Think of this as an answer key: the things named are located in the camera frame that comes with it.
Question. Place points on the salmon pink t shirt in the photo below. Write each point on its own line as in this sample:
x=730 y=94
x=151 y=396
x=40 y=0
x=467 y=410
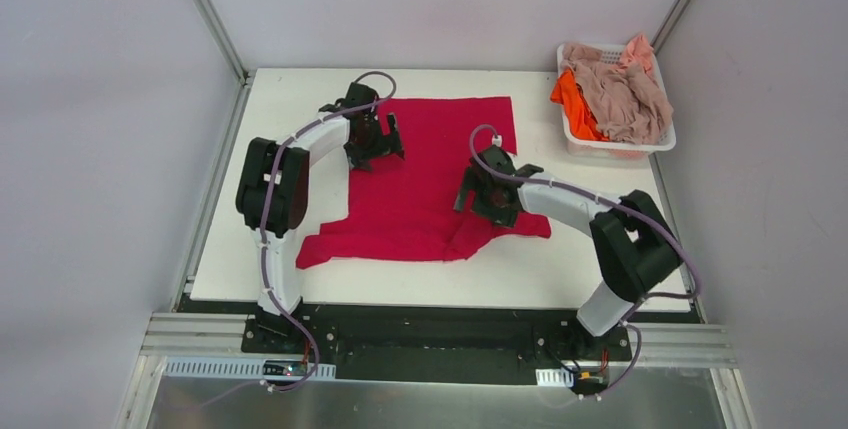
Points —
x=638 y=51

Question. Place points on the crimson red t shirt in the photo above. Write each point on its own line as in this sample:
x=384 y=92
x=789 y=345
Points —
x=403 y=208

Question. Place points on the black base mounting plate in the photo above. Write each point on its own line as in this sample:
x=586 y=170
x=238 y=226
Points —
x=435 y=344

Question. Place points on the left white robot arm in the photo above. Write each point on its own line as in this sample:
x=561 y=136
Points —
x=273 y=191

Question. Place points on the beige t shirt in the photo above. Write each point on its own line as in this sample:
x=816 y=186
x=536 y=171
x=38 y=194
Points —
x=629 y=107

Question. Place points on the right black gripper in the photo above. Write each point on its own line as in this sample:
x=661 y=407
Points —
x=484 y=198

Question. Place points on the aluminium frame rail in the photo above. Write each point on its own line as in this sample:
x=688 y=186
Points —
x=663 y=344

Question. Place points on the white plastic laundry basket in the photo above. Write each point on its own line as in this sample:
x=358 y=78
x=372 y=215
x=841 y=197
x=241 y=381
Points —
x=615 y=150

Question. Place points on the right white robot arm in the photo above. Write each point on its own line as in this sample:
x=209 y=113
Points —
x=633 y=244

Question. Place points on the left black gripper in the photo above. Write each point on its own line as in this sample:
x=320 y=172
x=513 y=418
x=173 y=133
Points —
x=374 y=145

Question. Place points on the orange t shirt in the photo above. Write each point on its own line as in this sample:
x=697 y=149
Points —
x=581 y=122

